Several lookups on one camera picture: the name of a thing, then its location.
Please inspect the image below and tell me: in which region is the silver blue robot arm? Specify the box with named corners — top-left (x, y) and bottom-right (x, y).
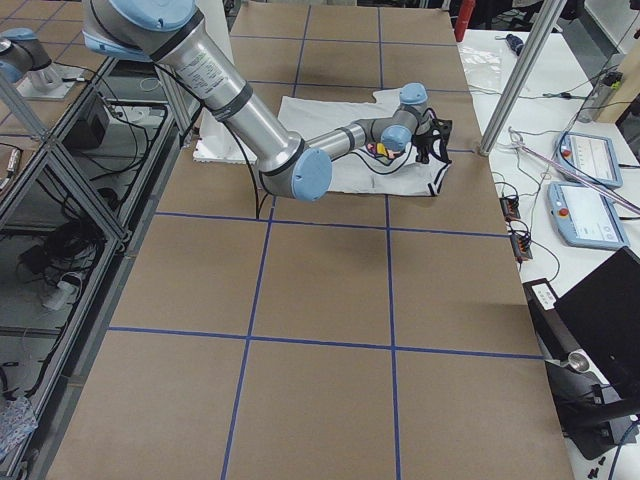
top-left (83, 1), bottom-right (452, 201)

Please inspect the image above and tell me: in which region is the black laptop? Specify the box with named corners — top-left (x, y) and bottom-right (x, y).
top-left (555, 247), bottom-right (639, 398)

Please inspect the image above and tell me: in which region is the black monitor stand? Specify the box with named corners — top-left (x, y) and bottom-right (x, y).
top-left (523, 279), bottom-right (639, 460)

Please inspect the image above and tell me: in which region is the patterned blue cloth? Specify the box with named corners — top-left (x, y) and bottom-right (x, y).
top-left (1, 397), bottom-right (38, 459)

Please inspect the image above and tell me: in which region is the clear plastic bag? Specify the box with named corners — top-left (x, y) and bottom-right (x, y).
top-left (458, 45), bottom-right (502, 90)

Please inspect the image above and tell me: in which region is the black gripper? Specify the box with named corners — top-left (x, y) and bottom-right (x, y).
top-left (412, 118), bottom-right (452, 163)

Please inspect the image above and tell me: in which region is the red fire extinguisher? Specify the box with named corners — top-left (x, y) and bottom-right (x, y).
top-left (454, 0), bottom-right (476, 42)

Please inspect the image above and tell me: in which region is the far blue teach pendant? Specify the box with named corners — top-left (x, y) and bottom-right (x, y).
top-left (556, 131), bottom-right (623, 189)

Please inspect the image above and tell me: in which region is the aluminium frame post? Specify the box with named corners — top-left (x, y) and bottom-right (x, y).
top-left (477, 0), bottom-right (567, 157)

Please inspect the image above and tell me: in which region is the near blue teach pendant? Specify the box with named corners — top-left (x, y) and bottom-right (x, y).
top-left (547, 182), bottom-right (630, 250)

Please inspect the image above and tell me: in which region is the background silver blue robot arm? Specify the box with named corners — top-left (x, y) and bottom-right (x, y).
top-left (1, 27), bottom-right (52, 84)

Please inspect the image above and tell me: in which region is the grey cartoon print t-shirt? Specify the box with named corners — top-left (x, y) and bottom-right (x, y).
top-left (212, 83), bottom-right (451, 202)

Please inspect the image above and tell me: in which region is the blue teach pendant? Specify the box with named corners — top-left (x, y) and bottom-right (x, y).
top-left (556, 131), bottom-right (623, 189)
top-left (547, 182), bottom-right (630, 250)

